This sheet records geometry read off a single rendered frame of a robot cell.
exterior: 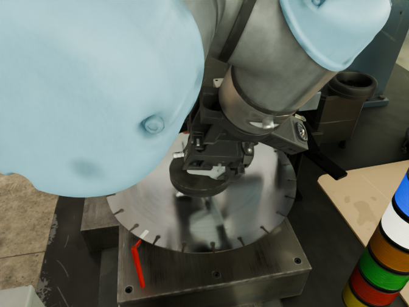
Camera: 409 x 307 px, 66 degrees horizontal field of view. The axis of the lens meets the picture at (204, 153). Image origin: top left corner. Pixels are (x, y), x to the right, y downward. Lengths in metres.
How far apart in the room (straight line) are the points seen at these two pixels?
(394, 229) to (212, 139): 0.20
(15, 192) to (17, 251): 0.43
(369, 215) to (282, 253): 0.31
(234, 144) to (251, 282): 0.27
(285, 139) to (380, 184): 0.57
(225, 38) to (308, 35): 0.05
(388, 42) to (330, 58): 0.99
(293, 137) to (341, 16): 0.23
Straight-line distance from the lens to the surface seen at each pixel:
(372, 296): 0.39
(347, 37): 0.22
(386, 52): 1.23
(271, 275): 0.56
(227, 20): 0.22
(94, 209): 0.71
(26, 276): 1.72
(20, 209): 2.02
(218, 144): 0.37
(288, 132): 0.41
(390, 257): 0.34
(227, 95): 0.30
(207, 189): 0.52
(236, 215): 0.49
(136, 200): 0.52
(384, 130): 1.17
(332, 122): 0.93
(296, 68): 0.23
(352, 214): 0.83
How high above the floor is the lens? 1.33
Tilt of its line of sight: 39 degrees down
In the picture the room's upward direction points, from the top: straight up
